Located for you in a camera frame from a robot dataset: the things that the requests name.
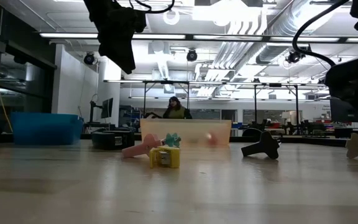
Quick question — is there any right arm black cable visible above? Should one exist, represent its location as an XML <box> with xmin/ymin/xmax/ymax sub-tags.
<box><xmin>291</xmin><ymin>0</ymin><xmax>351</xmax><ymax>68</ymax></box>

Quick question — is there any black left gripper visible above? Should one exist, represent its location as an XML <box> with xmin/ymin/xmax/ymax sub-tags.
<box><xmin>84</xmin><ymin>0</ymin><xmax>147</xmax><ymax>75</ymax></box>

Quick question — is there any translucent orange plastic bin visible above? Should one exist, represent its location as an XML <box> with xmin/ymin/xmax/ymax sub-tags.
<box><xmin>140</xmin><ymin>119</ymin><xmax>232</xmax><ymax>147</ymax></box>

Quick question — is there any pink staple remover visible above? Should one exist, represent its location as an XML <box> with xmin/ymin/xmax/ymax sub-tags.
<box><xmin>121</xmin><ymin>133</ymin><xmax>165</xmax><ymax>159</ymax></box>

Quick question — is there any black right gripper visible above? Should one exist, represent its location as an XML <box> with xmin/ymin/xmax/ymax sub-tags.
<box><xmin>324</xmin><ymin>51</ymin><xmax>358</xmax><ymax>157</ymax></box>

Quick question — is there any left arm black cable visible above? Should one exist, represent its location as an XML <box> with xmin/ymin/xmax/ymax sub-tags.
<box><xmin>128</xmin><ymin>0</ymin><xmax>176</xmax><ymax>14</ymax></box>

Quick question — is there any black computer monitor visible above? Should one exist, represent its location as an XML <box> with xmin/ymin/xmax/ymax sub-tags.
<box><xmin>100</xmin><ymin>97</ymin><xmax>114</xmax><ymax>119</ymax></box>

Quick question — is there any teal staple remover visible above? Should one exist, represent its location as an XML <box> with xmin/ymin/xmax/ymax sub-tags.
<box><xmin>163</xmin><ymin>133</ymin><xmax>182</xmax><ymax>148</ymax></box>

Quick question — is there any yellow mini stapler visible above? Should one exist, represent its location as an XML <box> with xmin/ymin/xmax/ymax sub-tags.
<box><xmin>149</xmin><ymin>146</ymin><xmax>181</xmax><ymax>169</ymax></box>

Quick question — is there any black staple remover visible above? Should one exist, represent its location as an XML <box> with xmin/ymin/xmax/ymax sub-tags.
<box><xmin>241</xmin><ymin>131</ymin><xmax>282</xmax><ymax>160</ymax></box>

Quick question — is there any white hanging ring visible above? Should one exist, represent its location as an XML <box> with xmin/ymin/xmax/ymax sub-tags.
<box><xmin>162</xmin><ymin>7</ymin><xmax>181</xmax><ymax>26</ymax></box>

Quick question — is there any beige staple remover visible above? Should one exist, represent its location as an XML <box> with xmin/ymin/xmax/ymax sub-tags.
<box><xmin>345</xmin><ymin>133</ymin><xmax>358</xmax><ymax>159</ymax></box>

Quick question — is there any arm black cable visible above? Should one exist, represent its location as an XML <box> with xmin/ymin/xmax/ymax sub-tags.
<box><xmin>128</xmin><ymin>0</ymin><xmax>176</xmax><ymax>14</ymax></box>
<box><xmin>291</xmin><ymin>0</ymin><xmax>351</xmax><ymax>68</ymax></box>

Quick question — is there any black monitor stand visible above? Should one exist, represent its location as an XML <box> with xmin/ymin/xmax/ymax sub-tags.
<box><xmin>88</xmin><ymin>99</ymin><xmax>104</xmax><ymax>124</ymax></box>

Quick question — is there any long ceiling light strip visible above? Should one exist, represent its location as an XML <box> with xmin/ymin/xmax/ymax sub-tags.
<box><xmin>39</xmin><ymin>32</ymin><xmax>358</xmax><ymax>44</ymax></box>

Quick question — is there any black background gantry frame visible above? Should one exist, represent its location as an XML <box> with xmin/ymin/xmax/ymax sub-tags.
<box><xmin>103</xmin><ymin>79</ymin><xmax>301</xmax><ymax>125</ymax></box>

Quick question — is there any person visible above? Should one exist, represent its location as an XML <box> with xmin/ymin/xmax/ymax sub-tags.
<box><xmin>162</xmin><ymin>96</ymin><xmax>193</xmax><ymax>119</ymax></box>

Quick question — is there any blue plastic bin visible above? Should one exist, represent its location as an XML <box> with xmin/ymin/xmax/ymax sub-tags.
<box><xmin>11</xmin><ymin>112</ymin><xmax>84</xmax><ymax>146</ymax></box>

